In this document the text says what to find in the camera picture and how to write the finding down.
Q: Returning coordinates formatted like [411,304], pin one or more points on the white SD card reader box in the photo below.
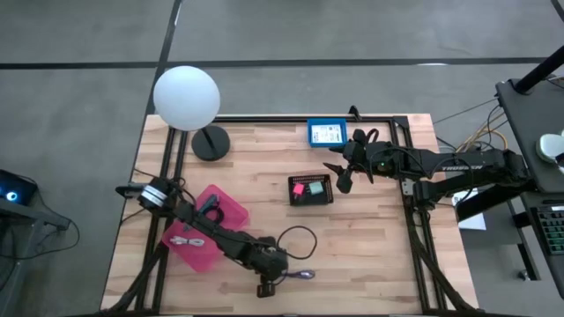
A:
[326,134]

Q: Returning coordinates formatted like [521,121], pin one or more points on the black aluminium rig frame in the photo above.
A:
[286,119]

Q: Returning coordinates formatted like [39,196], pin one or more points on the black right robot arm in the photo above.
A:
[462,169]

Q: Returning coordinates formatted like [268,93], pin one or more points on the blue plastic tray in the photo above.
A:
[308,132]

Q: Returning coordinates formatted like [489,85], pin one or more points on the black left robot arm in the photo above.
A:
[211,226]

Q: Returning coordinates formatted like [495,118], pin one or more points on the black keyboard shelf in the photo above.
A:
[535,264]

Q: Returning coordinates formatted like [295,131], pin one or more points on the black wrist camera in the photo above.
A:
[266,290]
[363,136]

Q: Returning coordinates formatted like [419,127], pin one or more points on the white paper sheet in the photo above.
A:
[473,222]

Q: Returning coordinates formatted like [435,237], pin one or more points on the pale mint USB charger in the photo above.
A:
[315,188]

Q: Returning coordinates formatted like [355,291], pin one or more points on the white globe black table lamp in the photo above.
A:
[187,97]

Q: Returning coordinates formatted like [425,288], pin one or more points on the black table clamp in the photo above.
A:
[353,112]

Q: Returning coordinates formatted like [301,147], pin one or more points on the pink translucent plastic bin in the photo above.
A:
[202,255]

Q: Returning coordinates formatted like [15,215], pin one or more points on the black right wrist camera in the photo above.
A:
[363,136]

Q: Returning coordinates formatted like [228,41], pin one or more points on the grey metal bracket plate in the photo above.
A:
[409,187]

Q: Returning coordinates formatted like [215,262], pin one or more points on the black caster wheel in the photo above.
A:
[524,275]

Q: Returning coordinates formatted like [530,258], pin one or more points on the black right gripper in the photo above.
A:
[365,160]

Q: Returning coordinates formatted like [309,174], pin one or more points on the black pole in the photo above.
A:
[539,72]

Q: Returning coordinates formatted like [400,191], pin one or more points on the white round device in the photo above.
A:
[548,147]

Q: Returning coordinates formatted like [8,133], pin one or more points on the black cart desk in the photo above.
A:
[524,132]

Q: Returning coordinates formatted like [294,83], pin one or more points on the black keyboard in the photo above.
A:
[553,229]

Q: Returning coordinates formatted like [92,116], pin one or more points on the black slotted basket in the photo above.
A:
[328,189]

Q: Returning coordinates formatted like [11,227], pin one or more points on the grey metal stand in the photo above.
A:
[26,220]

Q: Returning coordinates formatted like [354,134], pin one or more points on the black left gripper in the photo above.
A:
[266,262]

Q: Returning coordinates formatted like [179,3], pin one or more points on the blue lit computer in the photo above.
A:
[15,187]

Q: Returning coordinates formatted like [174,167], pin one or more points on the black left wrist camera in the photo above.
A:
[266,290]

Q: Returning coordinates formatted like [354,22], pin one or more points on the teal pen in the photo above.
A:
[210,203]

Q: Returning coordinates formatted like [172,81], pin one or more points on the pink small item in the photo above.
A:
[298,189]

